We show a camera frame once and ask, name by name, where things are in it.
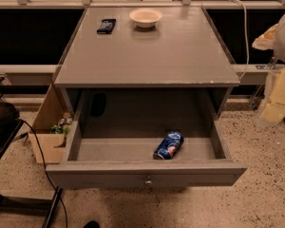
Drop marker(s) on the cardboard box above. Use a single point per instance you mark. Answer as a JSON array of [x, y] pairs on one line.
[[47, 147]]

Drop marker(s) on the grey horizontal rail beam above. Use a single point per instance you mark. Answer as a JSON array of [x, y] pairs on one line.
[[43, 75]]

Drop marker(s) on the round metal drawer knob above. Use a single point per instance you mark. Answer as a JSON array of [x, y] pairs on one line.
[[148, 183]]

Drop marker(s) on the white bowl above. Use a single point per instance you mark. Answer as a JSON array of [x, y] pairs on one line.
[[145, 18]]

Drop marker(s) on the blue pepsi can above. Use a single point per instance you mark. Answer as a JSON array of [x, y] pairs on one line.
[[169, 146]]

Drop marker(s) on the items in cardboard box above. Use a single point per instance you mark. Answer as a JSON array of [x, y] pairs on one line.
[[62, 126]]

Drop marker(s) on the dark blue snack packet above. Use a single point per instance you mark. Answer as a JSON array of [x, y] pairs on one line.
[[106, 26]]

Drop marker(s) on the black table at left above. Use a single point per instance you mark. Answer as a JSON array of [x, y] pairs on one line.
[[28, 198]]

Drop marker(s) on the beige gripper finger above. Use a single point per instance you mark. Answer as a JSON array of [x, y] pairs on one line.
[[274, 109], [266, 40]]

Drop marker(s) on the black shoe tip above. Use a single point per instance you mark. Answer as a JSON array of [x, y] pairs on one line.
[[92, 224]]

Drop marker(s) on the grey open top drawer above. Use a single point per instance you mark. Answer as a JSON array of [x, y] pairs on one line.
[[115, 133]]

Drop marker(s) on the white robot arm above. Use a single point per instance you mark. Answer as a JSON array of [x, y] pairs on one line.
[[279, 44]]

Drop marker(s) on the black bag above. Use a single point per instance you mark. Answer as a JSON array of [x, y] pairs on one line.
[[8, 114]]

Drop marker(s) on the grey cabinet counter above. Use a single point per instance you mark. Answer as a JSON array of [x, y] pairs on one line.
[[181, 51]]

